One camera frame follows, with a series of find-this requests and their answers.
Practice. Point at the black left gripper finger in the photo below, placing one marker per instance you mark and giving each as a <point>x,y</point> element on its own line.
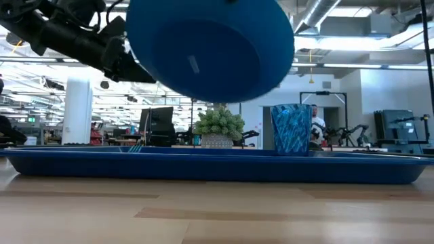
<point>135,72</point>

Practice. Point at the blue round plate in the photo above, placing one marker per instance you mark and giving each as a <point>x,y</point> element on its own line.
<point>210,51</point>

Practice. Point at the blue translucent patterned cup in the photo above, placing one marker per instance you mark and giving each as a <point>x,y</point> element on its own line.
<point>291,128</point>

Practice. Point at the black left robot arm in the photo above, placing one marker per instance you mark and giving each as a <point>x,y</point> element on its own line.
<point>68,40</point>

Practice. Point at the blue plastic tray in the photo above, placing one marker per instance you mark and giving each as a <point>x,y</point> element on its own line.
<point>217,169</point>

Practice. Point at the black flat monitor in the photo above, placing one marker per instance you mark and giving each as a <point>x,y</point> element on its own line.
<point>157,123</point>

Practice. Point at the white round pillar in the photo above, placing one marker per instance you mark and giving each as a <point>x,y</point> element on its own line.
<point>77,112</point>

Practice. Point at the artificial green plant in pot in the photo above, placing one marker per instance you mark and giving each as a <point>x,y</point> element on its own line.
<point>218,123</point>

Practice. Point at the green exit sign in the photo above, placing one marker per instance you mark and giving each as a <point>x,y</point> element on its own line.
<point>31,119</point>

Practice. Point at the person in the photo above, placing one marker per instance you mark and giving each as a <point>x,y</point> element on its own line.
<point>318,123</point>

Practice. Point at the black background robot arms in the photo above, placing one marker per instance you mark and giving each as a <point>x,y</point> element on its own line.
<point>356,132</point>

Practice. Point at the grey stacked equipment cases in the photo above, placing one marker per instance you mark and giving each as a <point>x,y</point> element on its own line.
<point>396,125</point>

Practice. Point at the black stand frame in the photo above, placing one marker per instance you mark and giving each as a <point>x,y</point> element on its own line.
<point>322,93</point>

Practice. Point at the silver ventilation duct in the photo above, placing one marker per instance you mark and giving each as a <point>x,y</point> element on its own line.
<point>315,13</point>

